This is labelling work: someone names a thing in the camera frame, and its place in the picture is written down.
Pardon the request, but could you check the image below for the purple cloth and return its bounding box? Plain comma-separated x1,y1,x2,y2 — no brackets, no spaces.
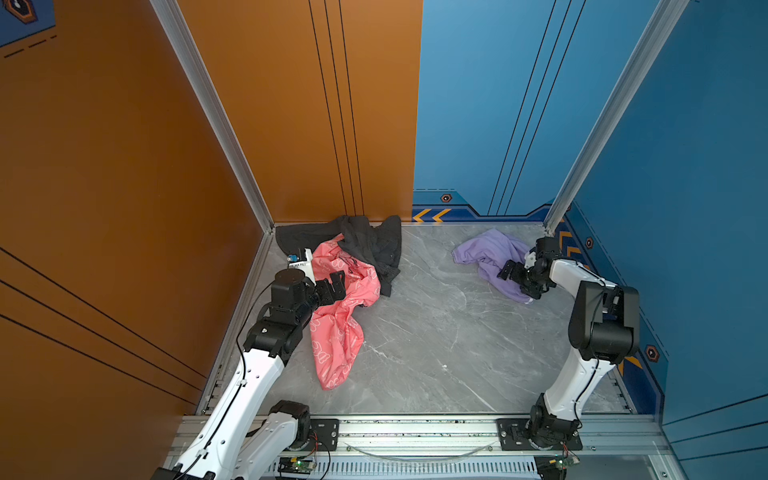
452,229,533,304

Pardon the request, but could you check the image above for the dark grey jacket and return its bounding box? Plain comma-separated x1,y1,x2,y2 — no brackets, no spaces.
276,215,402,297

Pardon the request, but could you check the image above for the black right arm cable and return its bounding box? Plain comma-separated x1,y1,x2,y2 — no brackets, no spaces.
572,263,625,421

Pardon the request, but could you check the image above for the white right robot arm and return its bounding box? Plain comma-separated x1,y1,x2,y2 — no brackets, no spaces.
496,237,640,452

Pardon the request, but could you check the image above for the green circuit board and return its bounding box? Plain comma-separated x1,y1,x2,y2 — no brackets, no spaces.
549,455,581,471
277,457,317,477

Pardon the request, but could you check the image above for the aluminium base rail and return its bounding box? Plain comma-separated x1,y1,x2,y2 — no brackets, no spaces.
167,412,673,480

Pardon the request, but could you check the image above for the aluminium corner post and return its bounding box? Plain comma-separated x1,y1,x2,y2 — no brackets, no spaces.
543,0,689,236
150,0,274,234

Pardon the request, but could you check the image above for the aluminium corner post left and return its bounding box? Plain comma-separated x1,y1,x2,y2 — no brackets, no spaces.
150,0,274,234

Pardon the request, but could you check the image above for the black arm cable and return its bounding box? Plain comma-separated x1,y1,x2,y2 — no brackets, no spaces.
173,281,277,480
572,263,625,421

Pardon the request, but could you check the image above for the aluminium corner post right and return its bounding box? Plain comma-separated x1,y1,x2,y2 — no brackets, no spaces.
543,0,689,236

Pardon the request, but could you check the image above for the pink printed cloth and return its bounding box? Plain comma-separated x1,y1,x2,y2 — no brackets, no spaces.
309,234,381,390

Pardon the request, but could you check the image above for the green circuit board left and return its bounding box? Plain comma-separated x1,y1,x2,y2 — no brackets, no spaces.
277,457,317,477

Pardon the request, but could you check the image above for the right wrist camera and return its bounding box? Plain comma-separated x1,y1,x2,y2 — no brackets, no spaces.
524,250,537,269

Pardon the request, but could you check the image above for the green circuit board right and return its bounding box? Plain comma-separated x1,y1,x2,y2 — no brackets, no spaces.
549,455,581,471

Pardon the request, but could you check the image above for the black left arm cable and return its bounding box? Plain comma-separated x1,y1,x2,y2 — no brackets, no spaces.
173,281,277,480

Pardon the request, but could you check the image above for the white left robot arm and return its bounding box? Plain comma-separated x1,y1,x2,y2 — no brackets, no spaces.
152,266,346,479

